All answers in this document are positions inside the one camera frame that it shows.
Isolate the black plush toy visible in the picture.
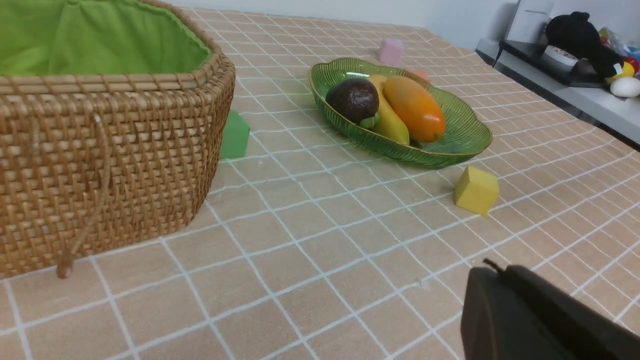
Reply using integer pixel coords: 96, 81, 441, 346
544, 11, 624, 78

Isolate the woven rattan basket green lining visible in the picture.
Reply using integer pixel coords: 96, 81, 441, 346
0, 0, 236, 280

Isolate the pink foam cube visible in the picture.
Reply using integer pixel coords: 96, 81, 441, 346
377, 38, 405, 67

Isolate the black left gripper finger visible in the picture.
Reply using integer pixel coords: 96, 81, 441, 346
461, 259, 640, 360

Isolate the orange foam cube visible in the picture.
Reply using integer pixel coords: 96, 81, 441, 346
405, 68, 431, 83

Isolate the green glass leaf plate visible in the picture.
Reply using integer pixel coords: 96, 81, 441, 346
308, 57, 493, 170

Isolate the yellow foam cube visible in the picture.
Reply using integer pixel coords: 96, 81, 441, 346
454, 166, 499, 216

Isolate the black tray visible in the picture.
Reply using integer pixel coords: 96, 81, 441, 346
498, 40, 609, 89

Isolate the green foam cube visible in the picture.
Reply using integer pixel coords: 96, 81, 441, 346
219, 110, 250, 160

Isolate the white tape roll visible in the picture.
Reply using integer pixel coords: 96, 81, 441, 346
541, 45, 579, 69

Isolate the orange toy mango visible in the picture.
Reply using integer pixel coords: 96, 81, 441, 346
382, 75, 446, 143

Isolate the purple toy mangosteen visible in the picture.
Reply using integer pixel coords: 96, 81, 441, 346
325, 77, 380, 130

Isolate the yellow toy banana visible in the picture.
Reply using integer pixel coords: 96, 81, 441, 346
368, 74, 410, 146

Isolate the grey side shelf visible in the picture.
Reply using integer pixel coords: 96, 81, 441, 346
476, 38, 640, 151

